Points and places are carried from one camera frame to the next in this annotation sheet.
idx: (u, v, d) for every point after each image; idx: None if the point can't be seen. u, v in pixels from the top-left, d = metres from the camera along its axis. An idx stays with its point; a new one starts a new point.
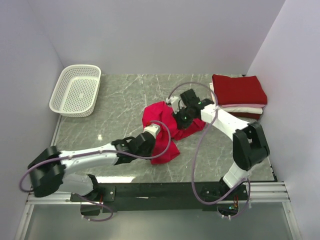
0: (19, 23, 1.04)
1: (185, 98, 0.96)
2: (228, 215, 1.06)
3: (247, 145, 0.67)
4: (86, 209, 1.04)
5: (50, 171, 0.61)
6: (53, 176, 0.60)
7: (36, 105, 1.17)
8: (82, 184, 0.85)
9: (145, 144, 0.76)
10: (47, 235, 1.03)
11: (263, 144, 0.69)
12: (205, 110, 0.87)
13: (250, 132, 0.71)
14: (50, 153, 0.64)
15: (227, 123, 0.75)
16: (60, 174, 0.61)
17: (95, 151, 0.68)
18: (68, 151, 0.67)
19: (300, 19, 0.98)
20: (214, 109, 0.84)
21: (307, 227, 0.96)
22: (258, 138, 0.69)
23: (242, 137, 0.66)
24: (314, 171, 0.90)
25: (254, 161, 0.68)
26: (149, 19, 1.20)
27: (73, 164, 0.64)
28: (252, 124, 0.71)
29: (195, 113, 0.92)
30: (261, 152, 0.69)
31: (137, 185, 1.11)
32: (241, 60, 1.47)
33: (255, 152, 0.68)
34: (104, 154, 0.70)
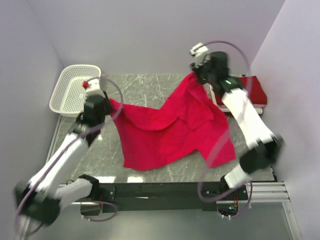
0: (19, 23, 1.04)
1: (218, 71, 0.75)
2: (228, 214, 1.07)
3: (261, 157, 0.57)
4: (85, 209, 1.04)
5: (35, 201, 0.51)
6: (41, 203, 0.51)
7: (36, 105, 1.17)
8: (79, 186, 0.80)
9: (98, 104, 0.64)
10: (47, 235, 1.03)
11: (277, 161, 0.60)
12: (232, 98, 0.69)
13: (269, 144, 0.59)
14: (21, 191, 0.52)
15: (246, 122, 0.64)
16: (46, 197, 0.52)
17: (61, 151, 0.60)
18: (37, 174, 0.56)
19: (300, 18, 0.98)
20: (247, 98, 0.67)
21: (307, 227, 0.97)
22: (274, 156, 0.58)
23: (261, 153, 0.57)
24: (313, 172, 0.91)
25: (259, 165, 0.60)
26: (149, 19, 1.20)
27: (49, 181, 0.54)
28: (278, 141, 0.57)
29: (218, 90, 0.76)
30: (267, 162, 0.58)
31: (137, 185, 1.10)
32: (241, 61, 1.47)
33: (263, 164, 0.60)
34: (70, 148, 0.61)
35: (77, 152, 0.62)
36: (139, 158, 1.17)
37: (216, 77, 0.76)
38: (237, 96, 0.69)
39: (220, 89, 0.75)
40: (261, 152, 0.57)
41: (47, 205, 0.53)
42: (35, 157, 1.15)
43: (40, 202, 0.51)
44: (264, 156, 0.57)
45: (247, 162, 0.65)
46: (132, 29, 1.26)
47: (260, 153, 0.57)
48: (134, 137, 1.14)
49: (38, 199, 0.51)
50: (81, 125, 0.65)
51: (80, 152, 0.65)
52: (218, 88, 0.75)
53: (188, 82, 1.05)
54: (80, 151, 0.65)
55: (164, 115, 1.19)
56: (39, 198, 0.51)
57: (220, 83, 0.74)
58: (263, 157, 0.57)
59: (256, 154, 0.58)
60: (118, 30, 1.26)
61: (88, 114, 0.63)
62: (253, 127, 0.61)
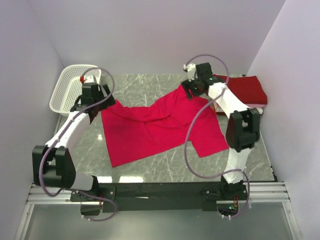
0: (19, 23, 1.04)
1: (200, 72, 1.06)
2: (228, 215, 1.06)
3: (240, 127, 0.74)
4: (85, 209, 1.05)
5: (56, 157, 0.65)
6: (61, 157, 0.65)
7: (36, 105, 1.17)
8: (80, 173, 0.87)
9: (93, 88, 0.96)
10: (47, 235, 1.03)
11: (255, 131, 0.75)
12: (213, 88, 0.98)
13: (247, 117, 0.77)
14: (41, 151, 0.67)
15: (229, 104, 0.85)
16: (66, 150, 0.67)
17: (69, 122, 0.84)
18: (51, 141, 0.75)
19: (300, 18, 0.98)
20: (221, 88, 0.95)
21: (307, 227, 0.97)
22: (252, 124, 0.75)
23: (237, 119, 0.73)
24: (313, 172, 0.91)
25: (243, 141, 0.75)
26: (149, 19, 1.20)
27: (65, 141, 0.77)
28: (251, 110, 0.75)
29: (204, 87, 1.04)
30: (250, 135, 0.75)
31: (137, 185, 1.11)
32: (241, 61, 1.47)
33: (245, 134, 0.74)
34: (63, 139, 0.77)
35: (81, 123, 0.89)
36: (134, 148, 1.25)
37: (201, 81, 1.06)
38: (216, 86, 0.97)
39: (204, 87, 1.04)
40: (238, 121, 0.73)
41: (66, 159, 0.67)
42: None
43: (60, 156, 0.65)
44: (240, 123, 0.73)
45: (232, 142, 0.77)
46: (132, 29, 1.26)
47: (237, 117, 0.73)
48: (132, 128, 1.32)
49: (58, 154, 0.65)
50: (81, 105, 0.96)
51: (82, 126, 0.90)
52: (203, 85, 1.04)
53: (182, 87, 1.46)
54: (80, 124, 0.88)
55: (158, 110, 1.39)
56: (59, 153, 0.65)
57: (204, 81, 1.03)
58: (240, 125, 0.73)
59: (233, 124, 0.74)
60: (118, 29, 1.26)
61: (86, 95, 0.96)
62: (234, 104, 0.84)
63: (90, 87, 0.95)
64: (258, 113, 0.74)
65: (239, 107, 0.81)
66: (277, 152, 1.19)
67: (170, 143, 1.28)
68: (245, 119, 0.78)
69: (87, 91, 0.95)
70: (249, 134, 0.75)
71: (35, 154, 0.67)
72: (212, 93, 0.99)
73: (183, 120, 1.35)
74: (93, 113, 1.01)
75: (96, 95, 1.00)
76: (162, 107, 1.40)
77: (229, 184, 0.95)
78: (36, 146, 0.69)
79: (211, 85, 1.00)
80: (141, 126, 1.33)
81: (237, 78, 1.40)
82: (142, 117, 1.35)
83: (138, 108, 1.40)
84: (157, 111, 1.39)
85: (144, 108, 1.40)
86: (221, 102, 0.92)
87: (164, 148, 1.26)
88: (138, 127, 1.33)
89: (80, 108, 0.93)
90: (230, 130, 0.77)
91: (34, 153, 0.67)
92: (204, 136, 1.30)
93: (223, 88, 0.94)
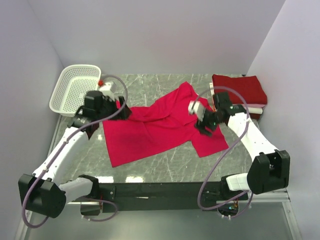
0: (19, 23, 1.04)
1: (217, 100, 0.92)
2: (228, 214, 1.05)
3: (266, 173, 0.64)
4: (85, 209, 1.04)
5: (42, 191, 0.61)
6: (48, 192, 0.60)
7: (36, 105, 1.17)
8: (81, 183, 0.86)
9: (97, 100, 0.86)
10: (47, 235, 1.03)
11: (283, 177, 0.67)
12: (233, 118, 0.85)
13: (275, 159, 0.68)
14: (27, 181, 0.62)
15: (253, 141, 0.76)
16: (54, 184, 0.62)
17: (62, 144, 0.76)
18: (39, 168, 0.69)
19: (300, 19, 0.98)
20: (245, 120, 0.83)
21: (307, 227, 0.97)
22: (279, 168, 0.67)
23: (264, 167, 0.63)
24: (313, 172, 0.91)
25: (268, 188, 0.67)
26: (149, 19, 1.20)
27: (54, 171, 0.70)
28: (280, 153, 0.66)
29: (223, 116, 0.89)
30: (277, 182, 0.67)
31: (137, 185, 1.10)
32: (241, 61, 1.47)
33: (271, 180, 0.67)
34: (53, 166, 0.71)
35: (77, 143, 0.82)
36: (134, 149, 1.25)
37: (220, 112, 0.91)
38: (238, 117, 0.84)
39: (224, 117, 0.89)
40: (265, 168, 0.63)
41: (53, 193, 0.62)
42: (35, 157, 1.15)
43: (47, 190, 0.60)
44: (267, 169, 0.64)
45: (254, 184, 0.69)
46: (132, 30, 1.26)
47: (265, 165, 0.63)
48: (132, 128, 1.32)
49: (44, 188, 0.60)
50: (81, 118, 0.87)
51: (77, 146, 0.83)
52: (223, 113, 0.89)
53: (183, 88, 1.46)
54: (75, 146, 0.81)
55: (157, 110, 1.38)
56: (45, 186, 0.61)
57: (225, 109, 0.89)
58: (267, 171, 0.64)
59: (259, 171, 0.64)
60: (118, 30, 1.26)
61: (88, 106, 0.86)
62: (259, 144, 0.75)
63: (92, 99, 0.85)
64: (288, 157, 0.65)
65: (264, 149, 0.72)
66: None
67: (170, 143, 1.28)
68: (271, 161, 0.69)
69: (89, 102, 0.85)
70: (275, 181, 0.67)
71: (21, 184, 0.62)
72: (231, 124, 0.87)
73: (183, 120, 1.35)
74: (93, 127, 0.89)
75: (101, 108, 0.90)
76: (162, 108, 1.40)
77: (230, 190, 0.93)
78: (25, 175, 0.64)
79: (232, 115, 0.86)
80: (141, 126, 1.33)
81: (237, 78, 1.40)
82: (141, 117, 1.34)
83: (138, 107, 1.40)
84: (157, 111, 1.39)
85: (144, 108, 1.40)
86: (245, 139, 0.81)
87: (164, 148, 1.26)
88: (138, 127, 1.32)
89: (80, 122, 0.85)
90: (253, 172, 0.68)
91: (20, 182, 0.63)
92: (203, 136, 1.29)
93: (246, 120, 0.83)
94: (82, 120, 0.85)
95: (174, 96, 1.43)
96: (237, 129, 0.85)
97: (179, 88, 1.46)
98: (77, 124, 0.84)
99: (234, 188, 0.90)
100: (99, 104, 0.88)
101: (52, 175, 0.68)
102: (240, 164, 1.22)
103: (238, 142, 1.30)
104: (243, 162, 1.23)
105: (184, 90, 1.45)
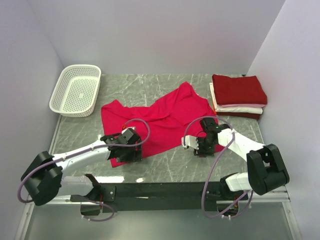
0: (18, 23, 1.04)
1: (204, 124, 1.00)
2: (228, 215, 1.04)
3: (262, 169, 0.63)
4: (85, 209, 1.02)
5: (48, 174, 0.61)
6: (51, 178, 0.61)
7: (36, 105, 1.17)
8: (83, 184, 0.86)
9: (134, 137, 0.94)
10: (47, 235, 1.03)
11: (281, 169, 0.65)
12: (221, 133, 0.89)
13: (267, 155, 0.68)
14: (43, 158, 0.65)
15: (242, 144, 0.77)
16: (59, 176, 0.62)
17: (88, 148, 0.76)
18: (60, 154, 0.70)
19: (300, 18, 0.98)
20: (231, 131, 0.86)
21: (306, 227, 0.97)
22: (274, 162, 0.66)
23: (257, 160, 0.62)
24: (313, 172, 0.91)
25: (271, 186, 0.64)
26: (149, 19, 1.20)
27: (68, 164, 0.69)
28: (268, 147, 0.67)
29: (212, 136, 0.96)
30: (278, 177, 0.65)
31: (137, 185, 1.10)
32: (241, 60, 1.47)
33: (271, 175, 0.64)
34: (69, 160, 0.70)
35: (99, 156, 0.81)
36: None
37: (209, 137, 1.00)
38: (224, 132, 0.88)
39: (213, 136, 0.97)
40: (257, 161, 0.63)
41: (54, 183, 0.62)
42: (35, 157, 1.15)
43: (50, 176, 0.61)
44: (262, 163, 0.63)
45: (257, 186, 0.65)
46: (133, 30, 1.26)
47: (256, 159, 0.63)
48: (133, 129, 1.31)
49: (51, 173, 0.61)
50: (113, 138, 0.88)
51: (96, 159, 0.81)
52: (212, 134, 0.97)
53: (183, 87, 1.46)
54: (96, 157, 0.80)
55: (157, 110, 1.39)
56: (52, 172, 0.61)
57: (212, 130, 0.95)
58: (262, 165, 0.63)
59: (253, 166, 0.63)
60: (118, 29, 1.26)
61: (124, 136, 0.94)
62: (249, 145, 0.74)
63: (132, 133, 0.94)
64: (277, 148, 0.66)
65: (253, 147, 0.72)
66: None
67: (171, 143, 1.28)
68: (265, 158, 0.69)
69: (128, 134, 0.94)
70: (275, 177, 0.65)
71: (39, 157, 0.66)
72: (220, 139, 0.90)
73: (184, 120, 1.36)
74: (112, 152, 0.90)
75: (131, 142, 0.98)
76: (162, 108, 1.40)
77: (232, 192, 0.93)
78: (47, 152, 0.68)
79: (219, 132, 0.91)
80: (141, 126, 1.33)
81: (237, 78, 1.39)
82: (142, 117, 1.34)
83: (138, 107, 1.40)
84: (157, 111, 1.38)
85: (144, 108, 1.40)
86: (234, 146, 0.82)
87: (165, 148, 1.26)
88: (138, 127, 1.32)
89: (110, 142, 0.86)
90: (250, 173, 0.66)
91: (39, 156, 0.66)
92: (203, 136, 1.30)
93: (231, 131, 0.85)
94: (112, 141, 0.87)
95: (174, 96, 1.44)
96: (225, 140, 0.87)
97: (179, 88, 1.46)
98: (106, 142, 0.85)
99: (235, 189, 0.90)
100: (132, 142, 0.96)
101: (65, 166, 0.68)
102: (240, 164, 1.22)
103: None
104: (243, 162, 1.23)
105: (184, 90, 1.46)
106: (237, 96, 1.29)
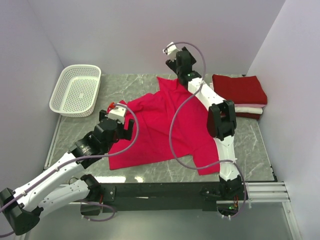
0: (19, 23, 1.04)
1: (179, 61, 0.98)
2: (228, 214, 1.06)
3: (218, 118, 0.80)
4: (86, 209, 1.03)
5: (12, 214, 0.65)
6: (15, 217, 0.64)
7: (36, 105, 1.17)
8: (75, 192, 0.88)
9: (107, 133, 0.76)
10: (47, 236, 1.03)
11: (232, 119, 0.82)
12: (190, 82, 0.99)
13: (224, 108, 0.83)
14: (5, 197, 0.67)
15: (208, 97, 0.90)
16: (23, 212, 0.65)
17: (51, 171, 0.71)
18: (21, 188, 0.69)
19: (300, 18, 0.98)
20: (200, 82, 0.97)
21: (306, 227, 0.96)
22: (228, 114, 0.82)
23: (215, 112, 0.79)
24: (313, 171, 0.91)
25: (222, 132, 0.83)
26: (149, 18, 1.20)
27: (31, 197, 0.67)
28: (226, 102, 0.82)
29: (182, 81, 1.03)
30: (229, 125, 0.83)
31: (137, 185, 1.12)
32: (241, 60, 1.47)
33: (224, 123, 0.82)
34: (31, 192, 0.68)
35: (70, 173, 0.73)
36: (135, 154, 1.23)
37: (181, 76, 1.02)
38: (195, 81, 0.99)
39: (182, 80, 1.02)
40: (216, 113, 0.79)
41: (23, 218, 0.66)
42: (35, 158, 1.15)
43: (15, 215, 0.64)
44: (218, 115, 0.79)
45: (212, 130, 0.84)
46: (132, 30, 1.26)
47: (213, 111, 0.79)
48: (134, 134, 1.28)
49: (14, 213, 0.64)
50: (85, 145, 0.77)
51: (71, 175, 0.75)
52: (182, 80, 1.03)
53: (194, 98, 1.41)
54: (67, 175, 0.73)
55: (163, 117, 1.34)
56: (15, 212, 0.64)
57: (183, 76, 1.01)
58: (218, 116, 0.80)
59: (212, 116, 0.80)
60: (118, 29, 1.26)
61: (96, 137, 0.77)
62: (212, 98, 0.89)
63: (102, 131, 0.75)
64: (233, 104, 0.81)
65: (217, 101, 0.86)
66: (277, 152, 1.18)
67: (171, 154, 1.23)
68: (222, 110, 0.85)
69: (98, 133, 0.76)
70: (228, 126, 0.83)
71: (1, 197, 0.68)
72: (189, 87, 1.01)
73: (189, 130, 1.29)
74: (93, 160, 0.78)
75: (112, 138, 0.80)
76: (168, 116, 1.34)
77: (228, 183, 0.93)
78: (8, 189, 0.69)
79: (189, 81, 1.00)
80: (144, 131, 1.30)
81: (237, 78, 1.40)
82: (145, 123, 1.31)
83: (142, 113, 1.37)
84: (163, 119, 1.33)
85: (149, 115, 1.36)
86: (201, 97, 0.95)
87: (164, 157, 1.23)
88: (141, 135, 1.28)
89: (81, 151, 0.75)
90: (209, 120, 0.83)
91: (1, 195, 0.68)
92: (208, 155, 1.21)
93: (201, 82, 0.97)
94: (84, 149, 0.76)
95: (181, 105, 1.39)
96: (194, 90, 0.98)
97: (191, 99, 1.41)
98: (78, 153, 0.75)
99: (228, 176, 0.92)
100: (109, 137, 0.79)
101: (26, 202, 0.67)
102: (240, 164, 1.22)
103: (239, 141, 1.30)
104: (243, 162, 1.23)
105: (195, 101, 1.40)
106: (238, 97, 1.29)
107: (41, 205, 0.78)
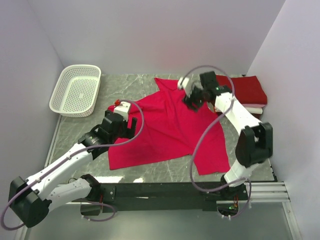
0: (19, 23, 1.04)
1: (203, 80, 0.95)
2: (228, 215, 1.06)
3: (252, 144, 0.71)
4: (86, 209, 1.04)
5: (26, 200, 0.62)
6: (30, 203, 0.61)
7: (36, 105, 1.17)
8: (78, 189, 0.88)
9: (114, 124, 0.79)
10: (46, 236, 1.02)
11: (268, 147, 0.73)
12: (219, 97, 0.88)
13: (259, 132, 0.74)
14: (18, 184, 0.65)
15: (239, 117, 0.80)
16: (39, 198, 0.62)
17: (63, 159, 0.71)
18: (34, 176, 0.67)
19: (300, 18, 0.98)
20: (230, 99, 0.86)
21: (306, 227, 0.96)
22: (264, 139, 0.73)
23: (249, 136, 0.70)
24: (313, 172, 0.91)
25: (254, 159, 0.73)
26: (149, 18, 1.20)
27: (45, 183, 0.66)
28: (263, 125, 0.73)
29: (209, 96, 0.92)
30: (263, 152, 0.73)
31: (137, 185, 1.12)
32: (242, 60, 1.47)
33: (258, 150, 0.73)
34: (45, 178, 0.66)
35: (80, 162, 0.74)
36: (135, 154, 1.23)
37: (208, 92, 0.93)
38: (224, 97, 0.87)
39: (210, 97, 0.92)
40: (250, 137, 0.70)
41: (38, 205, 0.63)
42: (34, 157, 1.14)
43: (30, 201, 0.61)
44: (253, 140, 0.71)
45: (243, 156, 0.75)
46: (132, 30, 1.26)
47: (247, 135, 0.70)
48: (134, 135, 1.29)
49: (30, 198, 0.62)
50: (94, 137, 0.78)
51: (79, 166, 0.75)
52: (209, 95, 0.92)
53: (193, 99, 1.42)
54: (77, 165, 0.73)
55: (164, 117, 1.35)
56: (30, 198, 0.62)
57: (211, 90, 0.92)
58: (252, 142, 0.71)
59: (245, 140, 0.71)
60: (118, 29, 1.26)
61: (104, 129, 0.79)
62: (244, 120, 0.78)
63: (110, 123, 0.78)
64: (271, 128, 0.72)
65: (250, 123, 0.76)
66: (277, 153, 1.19)
67: (171, 154, 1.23)
68: (257, 134, 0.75)
69: (107, 125, 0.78)
70: (261, 153, 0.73)
71: (14, 185, 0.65)
72: (219, 105, 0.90)
73: (189, 131, 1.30)
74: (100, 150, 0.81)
75: (117, 131, 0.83)
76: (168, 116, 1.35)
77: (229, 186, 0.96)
78: (20, 178, 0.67)
79: (218, 95, 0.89)
80: (144, 132, 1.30)
81: (237, 78, 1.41)
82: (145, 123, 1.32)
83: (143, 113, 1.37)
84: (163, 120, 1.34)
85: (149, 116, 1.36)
86: (231, 114, 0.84)
87: (164, 157, 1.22)
88: (141, 135, 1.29)
89: (91, 142, 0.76)
90: (241, 144, 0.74)
91: (13, 184, 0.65)
92: (207, 155, 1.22)
93: (231, 98, 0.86)
94: (93, 140, 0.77)
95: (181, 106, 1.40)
96: (223, 107, 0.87)
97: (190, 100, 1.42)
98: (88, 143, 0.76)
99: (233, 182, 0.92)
100: (116, 129, 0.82)
101: (41, 188, 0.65)
102: None
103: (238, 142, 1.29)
104: None
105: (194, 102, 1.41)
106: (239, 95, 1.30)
107: (49, 198, 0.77)
